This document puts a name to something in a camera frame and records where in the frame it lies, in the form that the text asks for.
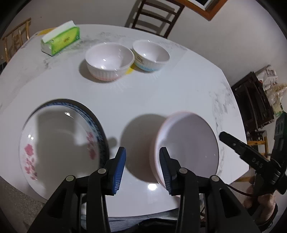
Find large blue floral plate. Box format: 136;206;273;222
34;99;109;167

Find large pink bowl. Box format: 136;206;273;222
149;112;219;187

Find white plate pink flowers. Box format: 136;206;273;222
19;102;100;199

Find white ribbed bowl pink base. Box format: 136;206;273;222
85;42;135;82

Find white ribbed bowl blue base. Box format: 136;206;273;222
132;40;170;72

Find person's right hand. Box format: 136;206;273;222
243;185;276;225

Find grey trousers lap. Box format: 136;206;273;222
80;208;207;233

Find dark wooden chair at right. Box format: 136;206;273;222
232;72;274;132

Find dark wooden chair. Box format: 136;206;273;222
232;72;274;132
126;1;185;39

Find printed bags pile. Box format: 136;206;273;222
255;65;286;118

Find yellow warning sticker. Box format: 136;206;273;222
125;64;135;75

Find green tissue pack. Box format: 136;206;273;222
41;20;80;56

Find wooden framed window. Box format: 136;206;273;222
178;0;227;21

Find yellow label at table edge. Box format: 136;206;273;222
37;28;55;35

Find bamboo chair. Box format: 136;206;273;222
2;18;32;63

